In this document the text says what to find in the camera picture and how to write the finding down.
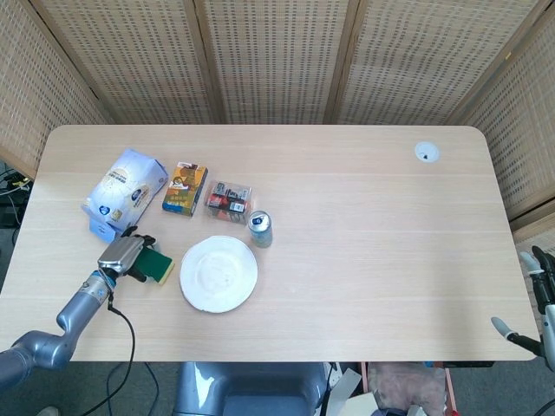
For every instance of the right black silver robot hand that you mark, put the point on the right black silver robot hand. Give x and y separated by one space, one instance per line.
547 320

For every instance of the white round plate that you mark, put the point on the white round plate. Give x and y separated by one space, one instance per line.
219 274

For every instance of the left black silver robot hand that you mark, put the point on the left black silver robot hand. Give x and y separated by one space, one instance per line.
121 255

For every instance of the white cardboard piece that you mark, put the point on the white cardboard piece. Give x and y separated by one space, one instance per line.
347 398

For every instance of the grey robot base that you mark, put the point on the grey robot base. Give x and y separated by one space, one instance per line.
251 388

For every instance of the blue and white bag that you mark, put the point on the blue and white bag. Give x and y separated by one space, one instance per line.
123 190

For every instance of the clear plastic box with items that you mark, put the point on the clear plastic box with items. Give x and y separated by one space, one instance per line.
227 201

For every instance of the grey shoe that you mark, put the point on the grey shoe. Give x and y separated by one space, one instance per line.
48 411

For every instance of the orange yellow carton box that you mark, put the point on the orange yellow carton box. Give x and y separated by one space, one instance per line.
184 188

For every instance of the woven bamboo screen panel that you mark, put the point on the woven bamboo screen panel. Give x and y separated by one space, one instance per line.
273 60
520 130
30 95
130 60
416 60

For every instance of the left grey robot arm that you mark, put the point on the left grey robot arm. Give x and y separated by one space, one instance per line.
78 303

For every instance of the silver drink can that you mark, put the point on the silver drink can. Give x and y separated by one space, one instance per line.
261 232

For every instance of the pink plastic bag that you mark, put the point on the pink plastic bag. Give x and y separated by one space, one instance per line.
407 385

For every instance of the green yellow sponge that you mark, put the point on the green yellow sponge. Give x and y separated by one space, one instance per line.
158 264

